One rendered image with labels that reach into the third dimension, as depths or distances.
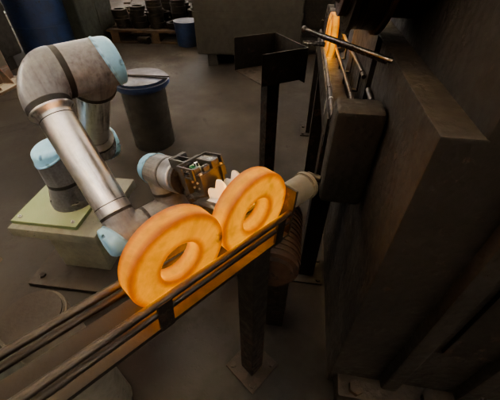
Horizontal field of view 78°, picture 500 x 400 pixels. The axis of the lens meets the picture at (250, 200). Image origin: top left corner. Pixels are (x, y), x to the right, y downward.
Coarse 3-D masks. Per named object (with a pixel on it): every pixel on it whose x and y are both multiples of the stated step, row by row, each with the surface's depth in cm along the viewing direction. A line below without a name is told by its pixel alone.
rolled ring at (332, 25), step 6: (330, 18) 134; (336, 18) 130; (330, 24) 133; (336, 24) 130; (330, 30) 132; (336, 30) 130; (336, 36) 131; (330, 42) 133; (330, 48) 135; (330, 54) 138
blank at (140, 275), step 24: (168, 216) 38; (192, 216) 40; (144, 240) 37; (168, 240) 38; (192, 240) 42; (216, 240) 46; (120, 264) 38; (144, 264) 37; (192, 264) 46; (144, 288) 39; (168, 288) 43
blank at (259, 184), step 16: (240, 176) 47; (256, 176) 47; (272, 176) 50; (224, 192) 47; (240, 192) 46; (256, 192) 48; (272, 192) 52; (224, 208) 46; (240, 208) 47; (256, 208) 56; (272, 208) 55; (224, 224) 46; (240, 224) 49; (256, 224) 55; (224, 240) 48; (240, 240) 52
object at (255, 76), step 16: (240, 48) 134; (256, 48) 137; (272, 48) 141; (288, 48) 131; (304, 48) 119; (240, 64) 138; (256, 64) 142; (272, 64) 117; (288, 64) 120; (304, 64) 123; (256, 80) 124; (272, 80) 121; (288, 80) 124; (304, 80) 128; (272, 96) 135; (272, 112) 140; (272, 128) 145; (272, 144) 152; (272, 160) 158
